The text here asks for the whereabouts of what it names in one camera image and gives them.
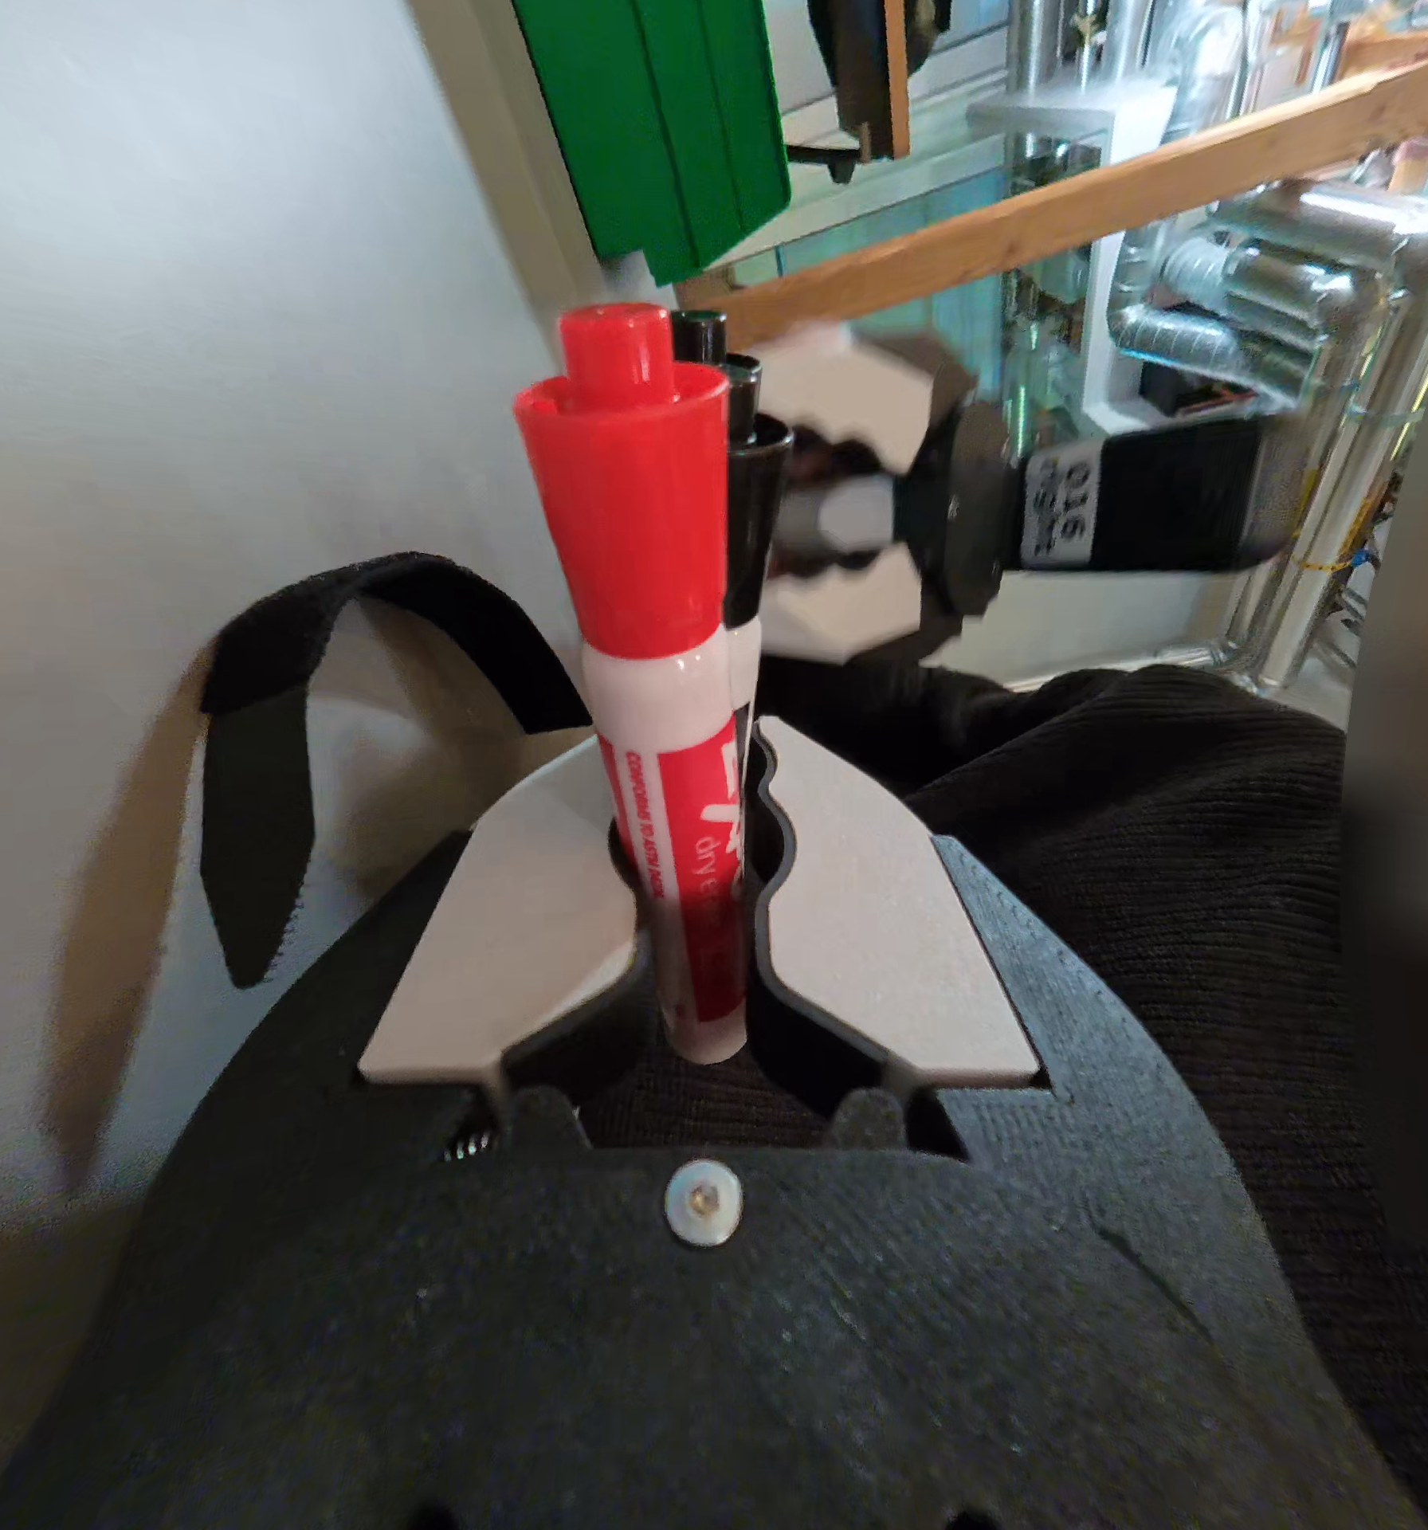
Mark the vertical silver duct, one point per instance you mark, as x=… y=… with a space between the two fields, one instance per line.
x=1144 y=48

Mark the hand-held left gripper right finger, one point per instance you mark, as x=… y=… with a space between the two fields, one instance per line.
x=892 y=933

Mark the green plastic bin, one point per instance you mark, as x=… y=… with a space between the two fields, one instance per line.
x=653 y=120

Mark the silver ducts bundle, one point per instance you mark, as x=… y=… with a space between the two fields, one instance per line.
x=1240 y=287

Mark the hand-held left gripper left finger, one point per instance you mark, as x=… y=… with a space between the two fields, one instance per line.
x=510 y=944

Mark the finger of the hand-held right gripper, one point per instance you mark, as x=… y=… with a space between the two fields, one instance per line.
x=857 y=383
x=857 y=609

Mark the shiny steel pipe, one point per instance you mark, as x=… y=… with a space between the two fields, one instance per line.
x=1359 y=359

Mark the red dry-erase marker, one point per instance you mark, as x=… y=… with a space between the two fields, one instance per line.
x=629 y=514

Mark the person's black sweater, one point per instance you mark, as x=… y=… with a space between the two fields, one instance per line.
x=1144 y=896

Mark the wooden handrail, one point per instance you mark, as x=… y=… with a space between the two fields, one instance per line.
x=1083 y=198

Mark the black dry-erase marker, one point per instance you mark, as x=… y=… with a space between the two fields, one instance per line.
x=699 y=335
x=752 y=514

